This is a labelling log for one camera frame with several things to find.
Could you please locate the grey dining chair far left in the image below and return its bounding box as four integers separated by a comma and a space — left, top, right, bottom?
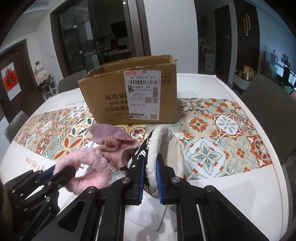
58, 70, 87, 93

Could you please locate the dark glass sliding door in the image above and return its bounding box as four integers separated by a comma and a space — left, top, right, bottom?
50, 1, 151, 77

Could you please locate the brown cardboard box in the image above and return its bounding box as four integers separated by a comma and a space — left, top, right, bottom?
79, 55, 177, 125

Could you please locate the white low tv cabinet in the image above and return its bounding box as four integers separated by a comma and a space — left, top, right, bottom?
232, 74, 250, 97

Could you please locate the white intercom wall panel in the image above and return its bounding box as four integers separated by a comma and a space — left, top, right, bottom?
35, 60, 44, 71

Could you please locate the small white shoe rack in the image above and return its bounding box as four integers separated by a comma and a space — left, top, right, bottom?
38, 74, 59, 100

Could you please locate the pink fluffy soft item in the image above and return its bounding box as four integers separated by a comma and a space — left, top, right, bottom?
53, 148, 112, 195

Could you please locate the patterned tile table runner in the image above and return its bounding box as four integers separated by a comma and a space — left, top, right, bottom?
13, 98, 273, 181

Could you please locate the mauve fluffy towel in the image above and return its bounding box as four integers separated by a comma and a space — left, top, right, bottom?
88, 123, 138, 168

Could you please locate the grey dining chair left side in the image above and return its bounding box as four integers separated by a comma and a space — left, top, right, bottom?
4, 111, 29, 143

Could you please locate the red fu door poster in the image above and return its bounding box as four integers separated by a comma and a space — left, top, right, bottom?
1, 62, 22, 100

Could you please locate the grey dining chair right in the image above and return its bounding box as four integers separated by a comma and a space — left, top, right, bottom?
240, 74, 295, 164

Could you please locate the grey dining chair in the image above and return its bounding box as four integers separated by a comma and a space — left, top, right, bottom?
240, 74, 295, 164
58, 70, 87, 93
4, 111, 29, 143

